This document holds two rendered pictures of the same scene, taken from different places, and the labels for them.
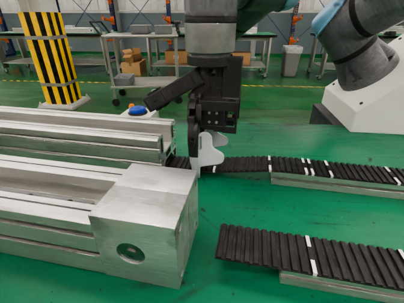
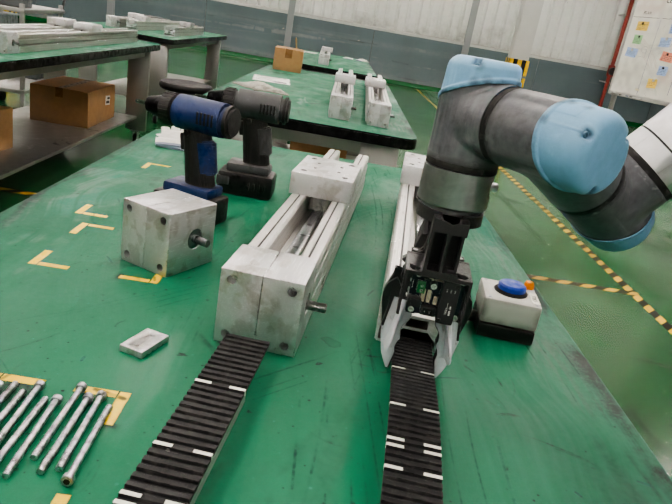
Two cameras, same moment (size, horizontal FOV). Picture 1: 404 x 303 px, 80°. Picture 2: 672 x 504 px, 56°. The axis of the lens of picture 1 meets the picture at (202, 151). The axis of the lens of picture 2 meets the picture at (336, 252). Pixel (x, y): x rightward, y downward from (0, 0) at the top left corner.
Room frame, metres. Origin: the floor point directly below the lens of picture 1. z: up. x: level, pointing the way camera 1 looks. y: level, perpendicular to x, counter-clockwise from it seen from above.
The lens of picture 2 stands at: (0.20, -0.65, 1.16)
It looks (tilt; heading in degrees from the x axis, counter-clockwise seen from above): 20 degrees down; 83
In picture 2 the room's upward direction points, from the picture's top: 10 degrees clockwise
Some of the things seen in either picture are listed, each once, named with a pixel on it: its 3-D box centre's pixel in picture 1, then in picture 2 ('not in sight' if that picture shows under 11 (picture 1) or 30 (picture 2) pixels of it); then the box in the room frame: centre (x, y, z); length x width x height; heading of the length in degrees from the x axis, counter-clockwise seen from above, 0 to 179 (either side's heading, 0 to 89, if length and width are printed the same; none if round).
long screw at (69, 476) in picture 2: not in sight; (89, 441); (0.08, -0.18, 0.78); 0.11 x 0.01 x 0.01; 87
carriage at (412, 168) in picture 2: not in sight; (425, 177); (0.54, 0.70, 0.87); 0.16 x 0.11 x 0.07; 79
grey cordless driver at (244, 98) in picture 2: not in sight; (238, 141); (0.12, 0.69, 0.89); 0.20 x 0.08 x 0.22; 174
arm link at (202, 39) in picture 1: (210, 39); (458, 188); (0.40, -0.01, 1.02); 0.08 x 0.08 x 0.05
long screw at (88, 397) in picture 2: not in sight; (66, 430); (0.05, -0.17, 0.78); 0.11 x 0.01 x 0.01; 86
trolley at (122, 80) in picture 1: (142, 63); not in sight; (3.43, 0.81, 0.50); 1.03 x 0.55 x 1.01; 97
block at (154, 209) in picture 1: (157, 213); (276, 300); (0.23, 0.06, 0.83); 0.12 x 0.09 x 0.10; 169
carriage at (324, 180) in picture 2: not in sight; (326, 185); (0.30, 0.50, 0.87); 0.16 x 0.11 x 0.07; 79
